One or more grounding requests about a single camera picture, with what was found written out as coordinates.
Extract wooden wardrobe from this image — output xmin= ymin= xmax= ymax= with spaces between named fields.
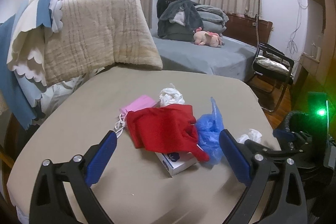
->
xmin=290 ymin=0 xmax=336 ymax=114

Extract white small box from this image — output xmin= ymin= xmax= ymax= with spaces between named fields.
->
xmin=155 ymin=152 xmax=198 ymax=177

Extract hanging wall cables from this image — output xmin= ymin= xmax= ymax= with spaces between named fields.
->
xmin=286 ymin=0 xmax=308 ymax=58

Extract red cloth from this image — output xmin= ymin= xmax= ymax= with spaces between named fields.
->
xmin=126 ymin=104 xmax=210 ymax=161

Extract pink plush pig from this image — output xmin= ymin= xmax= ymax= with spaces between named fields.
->
xmin=194 ymin=27 xmax=224 ymax=48

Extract white paper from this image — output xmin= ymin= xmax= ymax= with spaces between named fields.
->
xmin=236 ymin=128 xmax=263 ymax=144

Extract beige folded quilt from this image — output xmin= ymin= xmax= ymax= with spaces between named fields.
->
xmin=45 ymin=0 xmax=163 ymax=86

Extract black office chair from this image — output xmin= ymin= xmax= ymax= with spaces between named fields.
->
xmin=247 ymin=13 xmax=295 ymax=112

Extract black lined trash bin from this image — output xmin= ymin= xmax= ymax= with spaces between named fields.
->
xmin=277 ymin=111 xmax=327 ymax=199

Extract pink face mask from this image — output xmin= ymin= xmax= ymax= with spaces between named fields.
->
xmin=120 ymin=95 xmax=157 ymax=118

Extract dark wooden headboard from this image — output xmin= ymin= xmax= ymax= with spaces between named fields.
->
xmin=223 ymin=14 xmax=273 ymax=47

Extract grey bed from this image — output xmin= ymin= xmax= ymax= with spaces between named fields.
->
xmin=153 ymin=36 xmax=256 ymax=82

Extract silver seat cushion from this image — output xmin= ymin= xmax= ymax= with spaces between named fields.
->
xmin=256 ymin=56 xmax=289 ymax=75

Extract white crumpled tissue ball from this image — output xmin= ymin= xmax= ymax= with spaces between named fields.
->
xmin=159 ymin=83 xmax=185 ymax=107

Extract stack of grey bedding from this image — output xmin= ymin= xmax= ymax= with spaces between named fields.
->
xmin=157 ymin=0 xmax=229 ymax=42

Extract blue plastic bag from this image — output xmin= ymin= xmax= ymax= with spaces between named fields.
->
xmin=195 ymin=97 xmax=224 ymax=165

